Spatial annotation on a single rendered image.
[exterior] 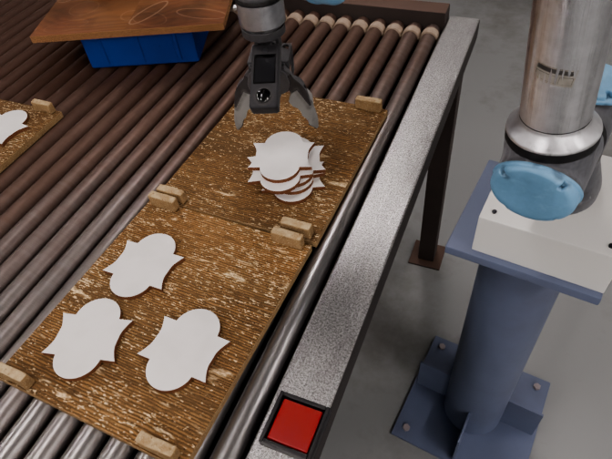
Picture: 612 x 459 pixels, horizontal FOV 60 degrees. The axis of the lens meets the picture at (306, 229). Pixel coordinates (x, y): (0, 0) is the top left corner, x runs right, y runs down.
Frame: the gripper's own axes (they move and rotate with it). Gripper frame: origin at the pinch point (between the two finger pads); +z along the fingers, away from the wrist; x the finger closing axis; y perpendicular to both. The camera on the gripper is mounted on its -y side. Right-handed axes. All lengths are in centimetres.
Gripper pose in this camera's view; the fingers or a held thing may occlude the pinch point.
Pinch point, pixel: (277, 131)
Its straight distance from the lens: 100.0
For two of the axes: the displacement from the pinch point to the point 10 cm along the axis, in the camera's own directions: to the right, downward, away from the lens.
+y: 0.8, -7.5, 6.6
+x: -9.9, 0.0, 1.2
